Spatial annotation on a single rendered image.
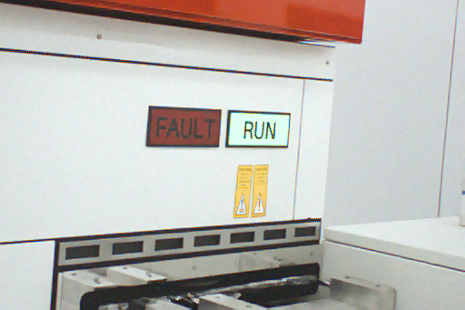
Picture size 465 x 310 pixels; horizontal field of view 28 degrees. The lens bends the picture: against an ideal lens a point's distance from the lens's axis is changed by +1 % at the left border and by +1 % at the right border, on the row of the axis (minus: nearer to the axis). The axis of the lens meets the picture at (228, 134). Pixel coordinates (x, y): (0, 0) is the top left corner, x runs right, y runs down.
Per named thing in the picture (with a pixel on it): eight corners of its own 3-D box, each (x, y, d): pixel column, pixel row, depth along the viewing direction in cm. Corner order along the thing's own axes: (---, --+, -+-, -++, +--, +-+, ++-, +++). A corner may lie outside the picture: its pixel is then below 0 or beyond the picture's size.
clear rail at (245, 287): (93, 315, 102) (93, 302, 102) (311, 282, 129) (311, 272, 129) (100, 317, 101) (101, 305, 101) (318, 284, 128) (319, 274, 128)
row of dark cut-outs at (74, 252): (54, 265, 100) (56, 242, 99) (315, 238, 131) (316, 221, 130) (58, 265, 99) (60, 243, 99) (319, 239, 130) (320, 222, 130)
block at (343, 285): (329, 297, 124) (331, 275, 124) (344, 295, 126) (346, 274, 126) (378, 312, 118) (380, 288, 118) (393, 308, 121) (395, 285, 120)
